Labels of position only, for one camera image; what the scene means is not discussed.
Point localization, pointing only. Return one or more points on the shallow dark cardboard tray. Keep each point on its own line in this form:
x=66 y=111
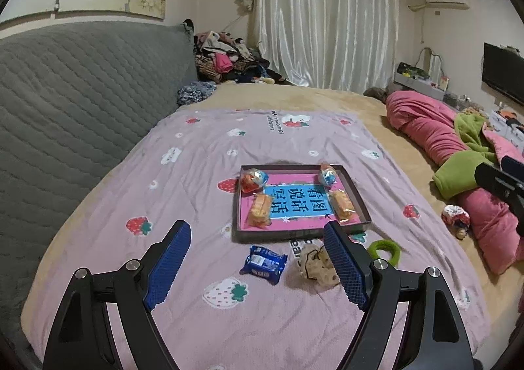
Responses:
x=300 y=207

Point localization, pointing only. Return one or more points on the blue white wrapped candy ball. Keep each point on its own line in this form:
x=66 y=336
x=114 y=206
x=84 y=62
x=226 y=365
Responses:
x=327 y=175

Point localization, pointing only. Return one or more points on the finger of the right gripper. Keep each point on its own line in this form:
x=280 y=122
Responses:
x=505 y=187

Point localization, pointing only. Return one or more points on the pink quilt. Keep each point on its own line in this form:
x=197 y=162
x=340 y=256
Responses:
x=430 y=124

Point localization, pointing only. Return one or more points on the white silky curtain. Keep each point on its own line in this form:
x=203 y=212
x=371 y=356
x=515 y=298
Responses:
x=344 y=45

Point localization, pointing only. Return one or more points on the red blue wrapped candy ball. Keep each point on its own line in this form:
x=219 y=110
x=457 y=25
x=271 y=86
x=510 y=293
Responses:
x=253 y=180

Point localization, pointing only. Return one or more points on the orange wrapped biscuit pack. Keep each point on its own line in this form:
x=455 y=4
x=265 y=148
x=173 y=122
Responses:
x=342 y=205
x=260 y=212

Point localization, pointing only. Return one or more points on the pile of clothes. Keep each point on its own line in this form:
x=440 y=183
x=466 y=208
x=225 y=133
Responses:
x=221 y=58

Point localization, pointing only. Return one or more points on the small white red plush toy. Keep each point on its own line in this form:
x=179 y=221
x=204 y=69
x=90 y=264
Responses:
x=457 y=219

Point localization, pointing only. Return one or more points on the green fleece blanket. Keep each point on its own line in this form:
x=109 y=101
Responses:
x=457 y=174

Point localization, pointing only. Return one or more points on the white cluttered side cabinet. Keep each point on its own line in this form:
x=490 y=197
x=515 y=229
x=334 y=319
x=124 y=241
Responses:
x=505 y=122

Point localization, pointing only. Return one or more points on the orange wrapped biscuit pack right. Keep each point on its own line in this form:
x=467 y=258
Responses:
x=342 y=205

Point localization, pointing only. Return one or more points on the orange wrapped biscuit pack left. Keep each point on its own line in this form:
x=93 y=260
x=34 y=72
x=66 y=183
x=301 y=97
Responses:
x=260 y=212

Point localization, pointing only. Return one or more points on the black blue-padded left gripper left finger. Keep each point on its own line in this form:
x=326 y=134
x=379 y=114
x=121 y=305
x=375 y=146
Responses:
x=81 y=335

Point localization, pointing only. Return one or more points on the blue cookie packet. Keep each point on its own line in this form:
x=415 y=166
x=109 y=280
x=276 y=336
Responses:
x=265 y=264

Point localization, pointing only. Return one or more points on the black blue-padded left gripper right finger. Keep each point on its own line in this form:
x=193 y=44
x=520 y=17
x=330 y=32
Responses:
x=434 y=336

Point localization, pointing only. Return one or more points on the blue patterned folded cloth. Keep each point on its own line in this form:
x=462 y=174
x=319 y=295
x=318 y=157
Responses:
x=196 y=91

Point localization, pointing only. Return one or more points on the black wall television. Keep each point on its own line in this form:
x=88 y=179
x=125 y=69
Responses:
x=503 y=71

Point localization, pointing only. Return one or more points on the beige black-trimmed scrunchie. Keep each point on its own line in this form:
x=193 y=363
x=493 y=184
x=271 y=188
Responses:
x=315 y=265

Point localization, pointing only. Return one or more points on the grey quilted headboard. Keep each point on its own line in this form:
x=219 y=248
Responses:
x=75 y=99

